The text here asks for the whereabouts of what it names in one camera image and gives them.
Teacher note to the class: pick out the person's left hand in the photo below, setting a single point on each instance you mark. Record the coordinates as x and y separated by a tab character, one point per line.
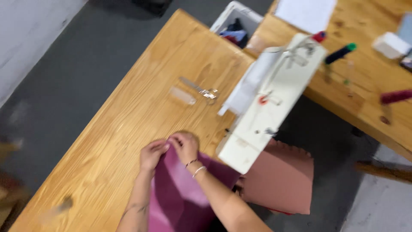
150	156

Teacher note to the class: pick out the red thread spool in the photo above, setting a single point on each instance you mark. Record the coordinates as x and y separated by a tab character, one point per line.
319	36

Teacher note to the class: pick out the purple fabric piece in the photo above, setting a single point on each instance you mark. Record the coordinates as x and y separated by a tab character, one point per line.
185	193

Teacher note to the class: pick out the person's right fingers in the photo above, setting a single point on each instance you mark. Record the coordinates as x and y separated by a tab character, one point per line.
176	140

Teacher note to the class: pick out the white box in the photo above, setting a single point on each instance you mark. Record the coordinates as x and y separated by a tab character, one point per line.
391	45

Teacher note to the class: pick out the white bin with clothes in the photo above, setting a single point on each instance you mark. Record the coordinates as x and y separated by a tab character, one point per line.
236	27

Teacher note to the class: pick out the white sewing machine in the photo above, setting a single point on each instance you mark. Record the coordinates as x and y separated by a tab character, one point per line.
273	103

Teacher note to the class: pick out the person's right hand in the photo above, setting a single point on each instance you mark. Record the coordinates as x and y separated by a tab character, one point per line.
186	149

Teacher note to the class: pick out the person's left fingers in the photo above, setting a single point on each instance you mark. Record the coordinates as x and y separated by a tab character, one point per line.
158	145

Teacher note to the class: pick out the pink fabric stack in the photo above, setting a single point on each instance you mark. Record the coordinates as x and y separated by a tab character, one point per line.
280	180

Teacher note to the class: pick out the dark blue thread spool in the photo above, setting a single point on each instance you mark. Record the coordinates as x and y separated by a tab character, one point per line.
340	53

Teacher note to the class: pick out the magenta thread spool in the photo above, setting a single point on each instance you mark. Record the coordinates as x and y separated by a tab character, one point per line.
396	96

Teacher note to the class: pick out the white paper sheet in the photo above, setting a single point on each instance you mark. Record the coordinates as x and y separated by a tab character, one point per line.
305	14

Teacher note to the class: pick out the silver scissors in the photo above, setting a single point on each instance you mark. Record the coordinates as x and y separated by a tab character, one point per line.
201	89

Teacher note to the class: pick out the clear plastic ruler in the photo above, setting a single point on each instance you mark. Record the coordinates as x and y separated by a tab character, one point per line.
182	95

